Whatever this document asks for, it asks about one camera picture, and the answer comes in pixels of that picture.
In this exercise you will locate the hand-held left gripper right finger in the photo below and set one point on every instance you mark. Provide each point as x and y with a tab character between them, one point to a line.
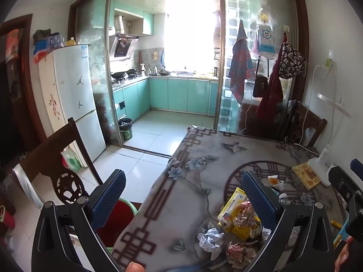
261	201

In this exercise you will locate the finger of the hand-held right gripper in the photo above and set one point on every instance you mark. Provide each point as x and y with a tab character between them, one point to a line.
339	182
357	165

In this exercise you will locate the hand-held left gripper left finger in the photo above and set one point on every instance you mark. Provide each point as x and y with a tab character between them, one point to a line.
109	195

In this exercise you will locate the red basin with green rim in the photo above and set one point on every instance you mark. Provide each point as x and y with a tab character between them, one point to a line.
120	218

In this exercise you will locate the black shoulder bag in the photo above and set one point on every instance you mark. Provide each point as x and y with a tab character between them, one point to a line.
260	86

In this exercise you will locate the green trash bin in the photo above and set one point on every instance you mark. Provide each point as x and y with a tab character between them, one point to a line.
126	129

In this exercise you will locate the person's right hand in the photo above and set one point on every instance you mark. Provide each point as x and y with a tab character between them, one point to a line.
344	256

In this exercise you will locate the person's left hand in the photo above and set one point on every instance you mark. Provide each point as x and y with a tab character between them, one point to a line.
136	267

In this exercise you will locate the crumpled pink wrapper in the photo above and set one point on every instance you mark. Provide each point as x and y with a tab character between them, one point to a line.
244	211

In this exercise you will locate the white desk lamp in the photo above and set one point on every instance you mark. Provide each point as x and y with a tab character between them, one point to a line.
319	165

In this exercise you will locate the green detergent bottle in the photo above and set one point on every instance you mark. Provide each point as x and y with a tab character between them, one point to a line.
71	160

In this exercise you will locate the crumpled red white wrapper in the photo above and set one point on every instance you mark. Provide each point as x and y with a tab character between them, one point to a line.
241	255

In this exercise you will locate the crumpled white paper ball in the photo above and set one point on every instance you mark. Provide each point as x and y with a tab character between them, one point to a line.
211	239

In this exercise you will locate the carved dark wooden chair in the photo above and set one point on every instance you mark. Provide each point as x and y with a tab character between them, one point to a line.
42	158

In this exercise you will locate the clear plastic sheet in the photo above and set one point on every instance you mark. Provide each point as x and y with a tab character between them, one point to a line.
27	185

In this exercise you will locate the white refrigerator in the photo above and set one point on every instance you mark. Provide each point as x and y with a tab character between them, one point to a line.
73	90

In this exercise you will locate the red hanging garment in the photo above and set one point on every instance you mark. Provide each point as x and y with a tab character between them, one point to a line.
272	90

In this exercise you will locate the black wok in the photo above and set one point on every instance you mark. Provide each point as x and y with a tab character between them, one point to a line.
118	75
132	72

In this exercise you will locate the black white patterned bag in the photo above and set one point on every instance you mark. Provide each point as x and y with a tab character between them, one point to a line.
292	59

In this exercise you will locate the teal kitchen base cabinets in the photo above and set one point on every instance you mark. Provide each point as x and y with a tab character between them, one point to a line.
181	93

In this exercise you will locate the dark wooden door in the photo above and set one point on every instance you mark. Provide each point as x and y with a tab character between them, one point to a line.
14	104

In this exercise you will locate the plaid apron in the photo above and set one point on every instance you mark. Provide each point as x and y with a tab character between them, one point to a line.
239	68

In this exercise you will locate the black range hood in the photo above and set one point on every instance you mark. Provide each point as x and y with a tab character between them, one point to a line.
123	46

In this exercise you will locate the blue smiley face bag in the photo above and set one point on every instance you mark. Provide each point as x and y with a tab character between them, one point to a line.
266	42

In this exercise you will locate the red blue plastic bag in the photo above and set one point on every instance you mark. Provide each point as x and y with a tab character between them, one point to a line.
42	51

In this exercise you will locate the blue storage box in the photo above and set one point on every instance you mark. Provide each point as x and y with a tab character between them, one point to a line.
55	41

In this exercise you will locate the dark bag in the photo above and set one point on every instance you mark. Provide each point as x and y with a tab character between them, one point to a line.
42	36

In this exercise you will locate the silver vent duct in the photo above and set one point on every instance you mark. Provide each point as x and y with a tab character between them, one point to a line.
119	25

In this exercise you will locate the teal kitchen wall cabinets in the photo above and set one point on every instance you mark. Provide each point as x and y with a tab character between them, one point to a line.
147	22

